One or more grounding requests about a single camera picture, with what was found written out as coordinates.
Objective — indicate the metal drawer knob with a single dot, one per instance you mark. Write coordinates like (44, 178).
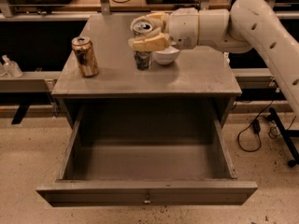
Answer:
(147, 199)

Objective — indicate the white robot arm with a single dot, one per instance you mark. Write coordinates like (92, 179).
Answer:
(248, 24)

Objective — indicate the white ceramic bowl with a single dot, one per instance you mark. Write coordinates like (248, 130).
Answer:
(166, 56)

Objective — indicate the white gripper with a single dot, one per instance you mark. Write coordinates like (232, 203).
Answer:
(183, 27)

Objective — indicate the open grey top drawer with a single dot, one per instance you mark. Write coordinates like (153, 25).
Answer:
(118, 153)

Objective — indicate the grey metal cabinet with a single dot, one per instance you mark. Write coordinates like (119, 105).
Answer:
(198, 72)

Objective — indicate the silver blue redbull can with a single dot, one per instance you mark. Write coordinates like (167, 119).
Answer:
(142, 55)

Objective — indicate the black stand leg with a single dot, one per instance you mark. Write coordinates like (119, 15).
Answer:
(287, 136)

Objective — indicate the gold soda can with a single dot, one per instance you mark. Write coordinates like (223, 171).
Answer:
(83, 49)

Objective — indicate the clear sanitizer pump bottle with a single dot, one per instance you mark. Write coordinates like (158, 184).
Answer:
(11, 67)

